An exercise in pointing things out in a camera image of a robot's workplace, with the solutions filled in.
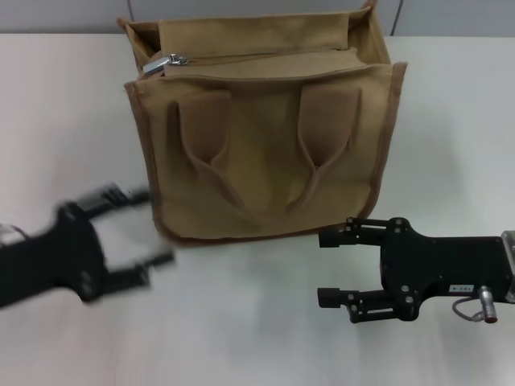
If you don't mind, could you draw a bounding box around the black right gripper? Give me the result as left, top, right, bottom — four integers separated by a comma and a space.
316, 216, 506, 325

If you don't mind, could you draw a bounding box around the right gripper cable with plug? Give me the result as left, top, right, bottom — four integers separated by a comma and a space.
451, 284, 501, 324

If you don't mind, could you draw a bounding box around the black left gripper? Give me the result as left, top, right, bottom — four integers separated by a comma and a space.
0, 183, 177, 310

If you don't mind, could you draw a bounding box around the khaki canvas food bag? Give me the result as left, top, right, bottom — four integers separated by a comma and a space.
116, 0, 407, 246

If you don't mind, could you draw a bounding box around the silver metal zipper pull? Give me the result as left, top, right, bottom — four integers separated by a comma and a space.
142, 52, 190, 76

